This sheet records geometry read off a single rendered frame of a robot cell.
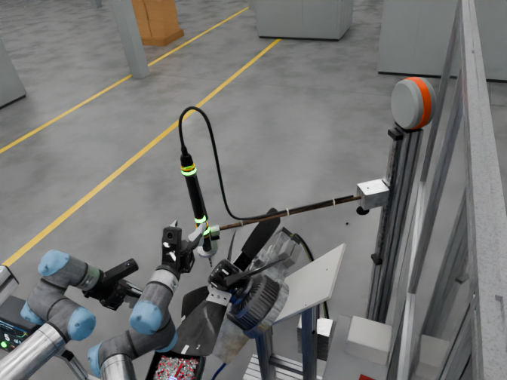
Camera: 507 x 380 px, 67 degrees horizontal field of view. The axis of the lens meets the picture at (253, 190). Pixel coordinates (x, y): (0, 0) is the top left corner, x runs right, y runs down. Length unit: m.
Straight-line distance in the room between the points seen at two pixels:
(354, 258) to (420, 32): 4.03
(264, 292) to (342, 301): 1.51
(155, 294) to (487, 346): 0.75
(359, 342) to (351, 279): 1.49
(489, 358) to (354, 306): 2.56
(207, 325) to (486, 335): 1.16
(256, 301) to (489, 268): 1.13
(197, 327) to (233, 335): 0.22
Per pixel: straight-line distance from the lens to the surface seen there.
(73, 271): 1.22
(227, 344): 1.70
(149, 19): 9.48
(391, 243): 1.63
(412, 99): 1.26
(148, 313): 1.00
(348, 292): 3.09
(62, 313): 1.14
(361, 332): 1.75
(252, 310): 1.59
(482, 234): 0.60
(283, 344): 2.83
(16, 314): 1.80
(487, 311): 0.51
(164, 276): 1.05
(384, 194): 1.43
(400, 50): 6.56
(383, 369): 1.81
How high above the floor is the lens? 2.44
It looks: 37 degrees down
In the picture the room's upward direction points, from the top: 7 degrees counter-clockwise
